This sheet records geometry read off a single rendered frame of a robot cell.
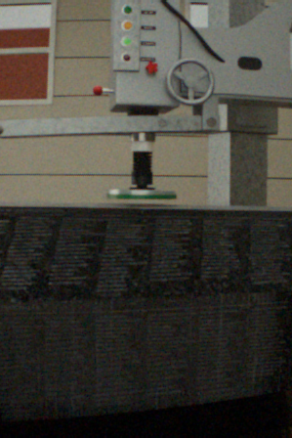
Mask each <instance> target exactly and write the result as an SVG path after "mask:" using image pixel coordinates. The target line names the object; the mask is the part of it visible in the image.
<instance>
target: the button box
mask: <svg viewBox="0 0 292 438"><path fill-rule="evenodd" d="M141 4H142V0H114V20H113V45H112V71H113V72H117V71H139V70H140V18H141ZM124 5H131V6H132V7H133V14H132V15H131V16H125V15H123V13H122V7H123V6H124ZM126 20H129V21H131V22H132V24H133V28H132V30H131V31H125V30H123V29H122V26H121V24H122V23H123V22H124V21H126ZM126 35H128V36H131V37H132V39H133V44H132V45H131V46H130V47H124V46H123V45H122V43H121V39H122V37H123V36H126ZM125 52H128V53H130V54H131V55H132V57H133V60H132V61H131V62H130V63H129V64H124V63H123V62H122V60H121V56H122V54H123V53H125Z"/></svg>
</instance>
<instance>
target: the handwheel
mask: <svg viewBox="0 0 292 438"><path fill-rule="evenodd" d="M184 64H196V65H198V66H201V67H202V68H203V69H204V71H203V72H201V73H199V74H198V75H194V74H189V75H188V76H186V75H183V74H181V73H180V72H178V71H176V69H177V68H178V67H179V66H182V65H184ZM173 75H175V76H176V77H178V78H180V79H181V80H183V82H184V86H185V87H186V88H187V89H188V100H186V99H183V98H182V97H179V96H178V95H177V94H176V92H175V91H174V89H173V85H172V78H173ZM206 75H207V76H208V80H210V84H209V89H208V91H207V93H206V94H205V95H204V96H203V97H202V98H199V99H197V100H194V99H193V88H195V87H196V86H197V85H198V80H200V79H201V78H203V77H205V76H206ZM166 83H167V89H168V92H169V94H170V95H171V97H172V98H173V99H174V100H175V101H176V102H178V103H180V104H182V105H185V106H198V105H201V104H203V103H205V102H206V101H207V100H208V99H209V98H210V97H211V95H212V94H213V92H214V89H215V75H213V72H212V70H211V68H210V67H209V66H208V65H207V64H205V63H204V62H203V61H201V60H199V59H196V58H184V59H180V60H178V61H176V62H175V63H174V64H173V65H172V66H171V67H170V69H169V71H168V74H167V77H166Z"/></svg>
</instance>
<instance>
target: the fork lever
mask: <svg viewBox="0 0 292 438"><path fill-rule="evenodd" d="M206 125H207V126H209V127H214V126H216V125H217V119H216V118H213V117H210V118H208V119H206ZM0 126H2V127H3V133H2V134H1V135H0V138H1V139H26V138H36V137H74V136H86V135H131V132H155V134H188V133H212V131H215V130H202V114H191V115H125V116H92V117H62V118H44V119H11V120H0Z"/></svg>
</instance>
